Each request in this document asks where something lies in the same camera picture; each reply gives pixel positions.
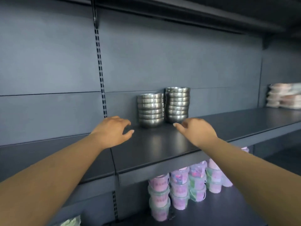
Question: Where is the person's right hand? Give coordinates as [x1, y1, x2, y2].
[173, 118, 219, 149]

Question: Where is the person's left hand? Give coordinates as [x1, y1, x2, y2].
[90, 116, 135, 150]

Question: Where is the person's left forearm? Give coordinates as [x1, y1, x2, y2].
[0, 133, 107, 226]

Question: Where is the person's right forearm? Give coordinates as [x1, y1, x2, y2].
[197, 136, 301, 226]

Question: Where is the tall stack of steel bowls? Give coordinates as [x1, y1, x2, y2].
[165, 87, 191, 124]

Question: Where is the dark grey shelf board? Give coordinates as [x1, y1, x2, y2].
[110, 107, 301, 188]
[0, 134, 117, 185]

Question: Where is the short stack of steel bowls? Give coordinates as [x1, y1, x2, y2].
[137, 93, 165, 128]

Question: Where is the group of clear plastic tubs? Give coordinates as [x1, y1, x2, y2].
[148, 147, 250, 222]

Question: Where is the slotted metal shelf upright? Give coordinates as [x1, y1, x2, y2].
[91, 0, 119, 221]

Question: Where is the dark grey bottom shelf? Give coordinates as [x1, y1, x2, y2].
[103, 185, 268, 226]

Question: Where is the pale green packet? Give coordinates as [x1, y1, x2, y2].
[60, 215, 82, 226]

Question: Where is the dark grey overhead shelf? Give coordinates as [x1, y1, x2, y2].
[93, 0, 301, 39]

